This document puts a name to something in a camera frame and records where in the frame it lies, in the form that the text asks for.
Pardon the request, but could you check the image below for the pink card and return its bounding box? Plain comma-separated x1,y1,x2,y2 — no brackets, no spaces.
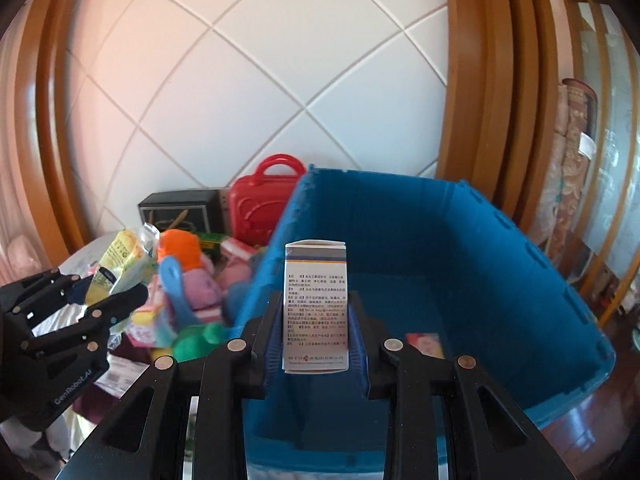
405,332,446,361

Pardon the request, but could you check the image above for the maroon cloth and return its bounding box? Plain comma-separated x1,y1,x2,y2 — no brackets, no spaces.
70,335,151,428

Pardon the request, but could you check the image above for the wooden door frame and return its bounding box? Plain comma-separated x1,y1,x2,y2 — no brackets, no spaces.
0,0,103,263
437,0,560,233

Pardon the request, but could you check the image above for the white medicine box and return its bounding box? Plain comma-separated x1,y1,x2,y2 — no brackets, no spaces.
282,240,351,375

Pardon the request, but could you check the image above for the orange and pink plush toy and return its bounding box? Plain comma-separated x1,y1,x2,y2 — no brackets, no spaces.
157,230,226,322

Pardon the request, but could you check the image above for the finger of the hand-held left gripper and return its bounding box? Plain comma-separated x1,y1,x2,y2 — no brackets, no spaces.
0,269,94,333
27,284,150,362

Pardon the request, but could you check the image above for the white and pink box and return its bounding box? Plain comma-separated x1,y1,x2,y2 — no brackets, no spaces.
220,237,262,262

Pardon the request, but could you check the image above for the green box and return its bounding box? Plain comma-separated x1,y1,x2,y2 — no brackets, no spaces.
196,232,232,257

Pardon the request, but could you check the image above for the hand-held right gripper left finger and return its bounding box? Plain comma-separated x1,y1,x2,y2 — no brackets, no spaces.
57,290,286,480

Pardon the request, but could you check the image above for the green plush toy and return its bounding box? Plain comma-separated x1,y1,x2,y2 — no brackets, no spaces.
172,322,227,362

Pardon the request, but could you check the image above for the red toy suitcase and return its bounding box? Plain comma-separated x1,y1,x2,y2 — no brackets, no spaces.
229,154,307,248

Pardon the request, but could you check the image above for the black box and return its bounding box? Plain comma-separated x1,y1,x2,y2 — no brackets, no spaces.
138,190,224,236

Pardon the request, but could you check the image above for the blue plastic paddle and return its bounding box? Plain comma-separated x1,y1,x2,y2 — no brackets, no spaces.
159,256,201,332

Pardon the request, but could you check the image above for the blue plastic storage bin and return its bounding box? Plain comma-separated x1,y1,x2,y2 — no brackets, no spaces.
222,164,617,480

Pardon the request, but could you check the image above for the yellow green snack packet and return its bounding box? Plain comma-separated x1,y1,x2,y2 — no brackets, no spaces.
85,227,158,307

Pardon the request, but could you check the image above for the glass door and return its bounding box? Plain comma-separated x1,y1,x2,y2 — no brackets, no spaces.
555,0,640,328

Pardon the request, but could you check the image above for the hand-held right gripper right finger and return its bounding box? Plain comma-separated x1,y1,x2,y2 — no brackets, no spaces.
347,290,576,480

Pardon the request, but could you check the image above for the pink and white packet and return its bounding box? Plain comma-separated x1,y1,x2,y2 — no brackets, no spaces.
124,285,177,350

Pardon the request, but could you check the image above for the rolled floral fabric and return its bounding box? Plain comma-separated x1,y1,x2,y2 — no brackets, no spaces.
530,77,599,261

